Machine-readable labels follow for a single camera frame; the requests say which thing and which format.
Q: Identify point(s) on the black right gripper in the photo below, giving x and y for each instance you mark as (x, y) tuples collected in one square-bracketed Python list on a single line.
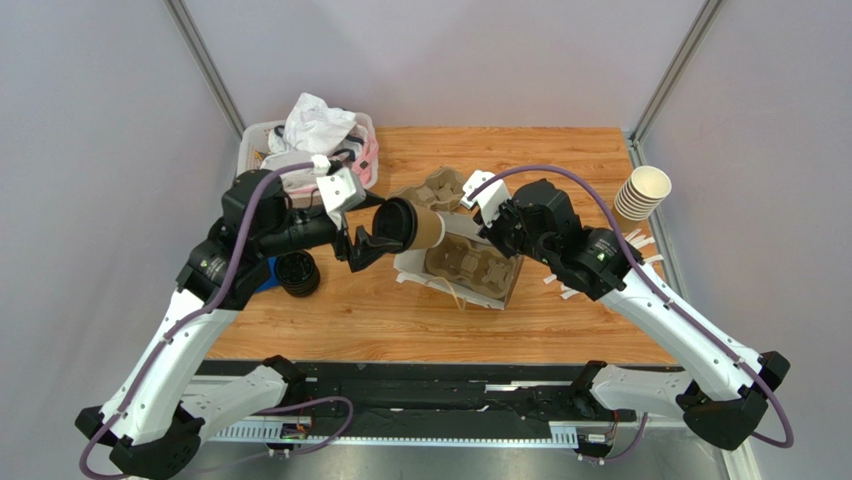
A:
[(490, 235)]

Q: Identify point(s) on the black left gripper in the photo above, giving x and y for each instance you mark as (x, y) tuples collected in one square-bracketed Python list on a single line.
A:
[(366, 250)]

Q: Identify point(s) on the black plastic cup lid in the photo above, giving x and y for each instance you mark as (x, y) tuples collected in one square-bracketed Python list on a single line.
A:
[(396, 220)]

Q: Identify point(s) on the brown paper bag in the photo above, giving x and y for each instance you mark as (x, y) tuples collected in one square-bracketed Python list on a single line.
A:
[(410, 266)]

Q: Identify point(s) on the single cardboard cup carrier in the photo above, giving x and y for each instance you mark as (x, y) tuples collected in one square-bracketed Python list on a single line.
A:
[(474, 265)]

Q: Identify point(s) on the brown paper coffee cup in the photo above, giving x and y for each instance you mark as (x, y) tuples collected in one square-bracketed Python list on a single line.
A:
[(422, 228)]

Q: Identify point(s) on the white straw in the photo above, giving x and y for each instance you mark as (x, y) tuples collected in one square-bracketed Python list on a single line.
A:
[(568, 293), (635, 238)]

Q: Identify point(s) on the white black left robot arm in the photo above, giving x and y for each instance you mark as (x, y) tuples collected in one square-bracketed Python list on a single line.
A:
[(151, 428)]

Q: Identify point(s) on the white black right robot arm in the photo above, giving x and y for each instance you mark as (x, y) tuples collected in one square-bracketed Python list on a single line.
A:
[(722, 388)]

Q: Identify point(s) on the cardboard cup carrier tray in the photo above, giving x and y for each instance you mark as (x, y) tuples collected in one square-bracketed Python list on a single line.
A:
[(440, 191)]

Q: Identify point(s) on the blue folded cloth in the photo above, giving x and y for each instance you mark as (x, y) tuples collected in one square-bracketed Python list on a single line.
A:
[(272, 281)]

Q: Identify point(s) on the pink white item in basket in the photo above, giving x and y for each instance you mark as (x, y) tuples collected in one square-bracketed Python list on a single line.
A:
[(353, 152)]

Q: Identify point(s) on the white plastic basket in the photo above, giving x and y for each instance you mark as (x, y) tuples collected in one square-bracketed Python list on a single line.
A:
[(254, 145)]

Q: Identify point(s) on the crumpled white paper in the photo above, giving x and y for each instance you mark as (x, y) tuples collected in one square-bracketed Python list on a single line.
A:
[(311, 126)]

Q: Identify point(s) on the stack of paper cups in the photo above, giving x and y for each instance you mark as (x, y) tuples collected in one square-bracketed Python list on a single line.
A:
[(640, 194)]

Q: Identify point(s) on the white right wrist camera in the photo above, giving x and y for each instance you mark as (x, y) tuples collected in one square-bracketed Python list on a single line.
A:
[(487, 192)]

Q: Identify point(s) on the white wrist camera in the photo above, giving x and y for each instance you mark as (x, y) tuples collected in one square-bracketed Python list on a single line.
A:
[(340, 188), (487, 192)]

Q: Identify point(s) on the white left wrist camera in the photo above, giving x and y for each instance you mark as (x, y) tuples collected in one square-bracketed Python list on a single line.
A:
[(340, 188)]

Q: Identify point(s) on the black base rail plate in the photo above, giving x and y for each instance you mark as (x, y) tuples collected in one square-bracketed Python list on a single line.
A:
[(432, 402)]

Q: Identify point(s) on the aluminium frame rail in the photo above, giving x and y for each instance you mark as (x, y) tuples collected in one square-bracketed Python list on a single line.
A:
[(466, 436)]

